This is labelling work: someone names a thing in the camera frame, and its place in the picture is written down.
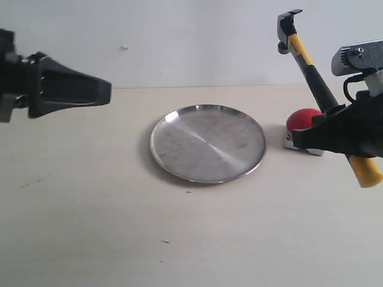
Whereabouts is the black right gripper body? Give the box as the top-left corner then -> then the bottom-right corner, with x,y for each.
344,91 -> 382,158

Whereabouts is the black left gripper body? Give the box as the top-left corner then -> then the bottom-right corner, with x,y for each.
1,29 -> 36,122

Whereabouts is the black yellow claw hammer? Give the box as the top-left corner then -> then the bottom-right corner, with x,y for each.
276,9 -> 382,188

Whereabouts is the red dome push button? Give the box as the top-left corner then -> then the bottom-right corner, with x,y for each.
283,108 -> 324,156

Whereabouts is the round steel plate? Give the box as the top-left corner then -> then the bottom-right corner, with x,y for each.
149,104 -> 268,184

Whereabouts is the black right camera cable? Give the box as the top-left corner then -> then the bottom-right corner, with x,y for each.
342,70 -> 383,104

